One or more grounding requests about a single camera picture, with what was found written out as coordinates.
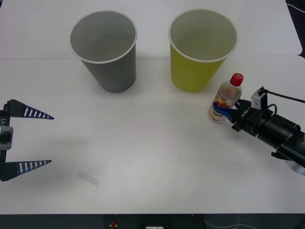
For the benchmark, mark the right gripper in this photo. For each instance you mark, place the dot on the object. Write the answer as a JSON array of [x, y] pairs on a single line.
[[247, 119]]

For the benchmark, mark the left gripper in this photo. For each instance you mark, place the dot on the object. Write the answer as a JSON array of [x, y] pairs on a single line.
[[4, 118]]

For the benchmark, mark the clear bottle with red cap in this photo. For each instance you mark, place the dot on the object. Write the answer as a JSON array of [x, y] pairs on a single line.
[[228, 91]]

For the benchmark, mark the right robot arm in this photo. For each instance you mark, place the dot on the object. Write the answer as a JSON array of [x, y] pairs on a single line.
[[281, 128]]

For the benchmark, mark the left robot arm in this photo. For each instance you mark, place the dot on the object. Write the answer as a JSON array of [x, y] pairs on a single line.
[[6, 138]]

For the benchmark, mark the yellow-green plastic waste bin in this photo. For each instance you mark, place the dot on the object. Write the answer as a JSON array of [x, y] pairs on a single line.
[[190, 74]]

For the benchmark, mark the grey plastic waste bin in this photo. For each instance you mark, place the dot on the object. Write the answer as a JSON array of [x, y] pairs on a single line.
[[112, 74]]

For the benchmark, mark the red push button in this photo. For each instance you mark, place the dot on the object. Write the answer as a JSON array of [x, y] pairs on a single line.
[[113, 224]]

